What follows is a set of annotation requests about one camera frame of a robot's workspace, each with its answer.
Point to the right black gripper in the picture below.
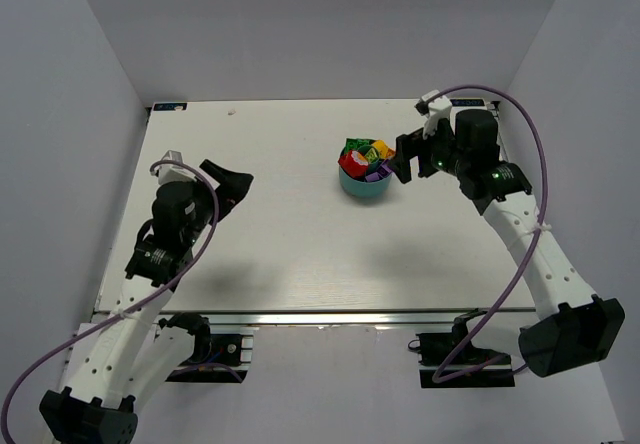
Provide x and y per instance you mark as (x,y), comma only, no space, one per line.
(420,149)

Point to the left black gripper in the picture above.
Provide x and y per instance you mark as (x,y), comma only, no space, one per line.
(209,196)

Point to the purple paw lego piece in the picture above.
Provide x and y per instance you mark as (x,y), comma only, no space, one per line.
(385,170)

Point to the yellow rounded lego brick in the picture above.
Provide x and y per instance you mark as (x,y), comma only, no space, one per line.
(385,152)

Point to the small purple lego brick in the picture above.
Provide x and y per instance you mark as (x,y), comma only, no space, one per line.
(373,177)

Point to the green lego plate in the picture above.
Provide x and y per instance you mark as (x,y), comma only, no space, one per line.
(356,143)

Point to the lime green lego brick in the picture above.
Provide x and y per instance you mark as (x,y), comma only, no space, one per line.
(370,153)

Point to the red flower lego piece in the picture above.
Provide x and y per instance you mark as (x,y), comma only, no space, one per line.
(354,164)

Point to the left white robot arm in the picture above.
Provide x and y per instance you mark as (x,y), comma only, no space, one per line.
(136,350)

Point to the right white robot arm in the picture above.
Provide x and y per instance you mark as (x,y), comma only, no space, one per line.
(574,326)

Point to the right corner label sticker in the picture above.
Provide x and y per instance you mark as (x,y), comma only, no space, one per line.
(468,102)

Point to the corner label sticker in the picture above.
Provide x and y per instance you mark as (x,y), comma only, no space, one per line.
(468,102)
(169,107)

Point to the left corner label sticker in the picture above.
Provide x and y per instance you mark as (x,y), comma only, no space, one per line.
(169,107)

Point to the teal round divided container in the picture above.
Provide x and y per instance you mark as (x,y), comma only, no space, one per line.
(360,188)

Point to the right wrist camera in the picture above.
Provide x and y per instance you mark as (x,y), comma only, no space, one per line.
(434,106)

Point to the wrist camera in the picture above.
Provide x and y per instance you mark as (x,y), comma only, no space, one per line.
(172,172)
(434,106)

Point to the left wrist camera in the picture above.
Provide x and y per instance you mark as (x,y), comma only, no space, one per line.
(172,172)

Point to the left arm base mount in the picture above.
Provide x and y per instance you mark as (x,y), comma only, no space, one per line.
(219,356)

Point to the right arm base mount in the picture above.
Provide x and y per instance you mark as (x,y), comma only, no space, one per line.
(432,348)

